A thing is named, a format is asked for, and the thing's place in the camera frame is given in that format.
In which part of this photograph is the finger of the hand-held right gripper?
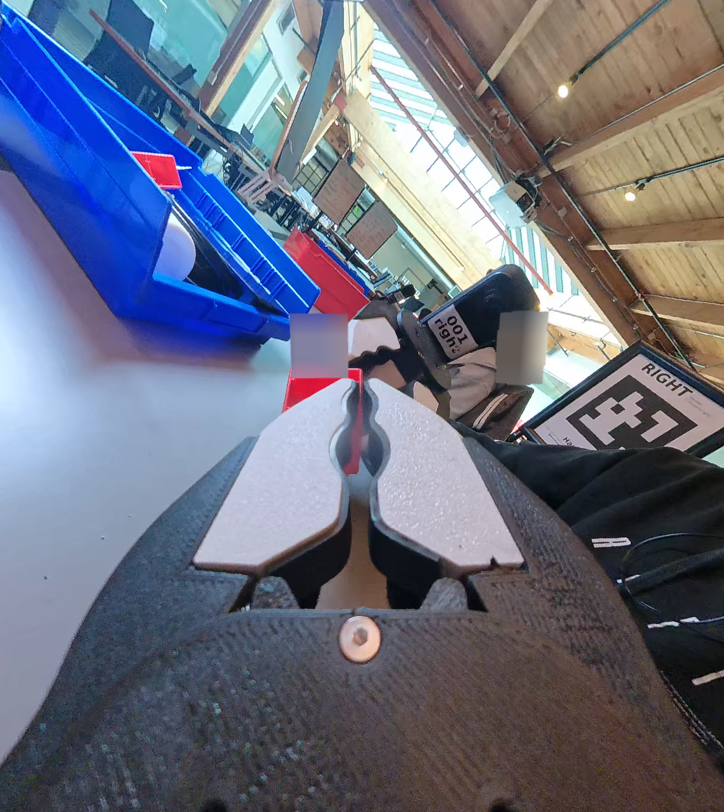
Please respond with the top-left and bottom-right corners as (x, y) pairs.
(348, 318), (402, 360)

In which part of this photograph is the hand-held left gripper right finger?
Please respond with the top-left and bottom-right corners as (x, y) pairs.
(362, 378), (526, 610)

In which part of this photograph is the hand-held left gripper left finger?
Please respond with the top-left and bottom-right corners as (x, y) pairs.
(192, 379), (354, 606)

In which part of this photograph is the red dome cap block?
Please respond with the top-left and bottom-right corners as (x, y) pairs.
(282, 368), (364, 477)

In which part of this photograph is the red plastic block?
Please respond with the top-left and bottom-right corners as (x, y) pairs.
(132, 151), (183, 190)

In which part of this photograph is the blue storage bin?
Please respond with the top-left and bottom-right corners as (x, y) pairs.
(0, 0), (321, 343)

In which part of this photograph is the red storage bin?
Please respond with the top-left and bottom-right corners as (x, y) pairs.
(284, 228), (369, 321)

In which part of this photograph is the white ceiling mounted unit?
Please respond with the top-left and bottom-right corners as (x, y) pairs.
(489, 178), (543, 229)

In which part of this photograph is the black white marker sign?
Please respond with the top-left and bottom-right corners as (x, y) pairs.
(521, 341), (724, 459)

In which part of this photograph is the white cylinder roll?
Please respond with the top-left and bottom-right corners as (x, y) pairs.
(158, 212), (197, 280)

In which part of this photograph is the black board book stand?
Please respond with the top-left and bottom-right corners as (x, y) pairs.
(235, 0), (347, 204)

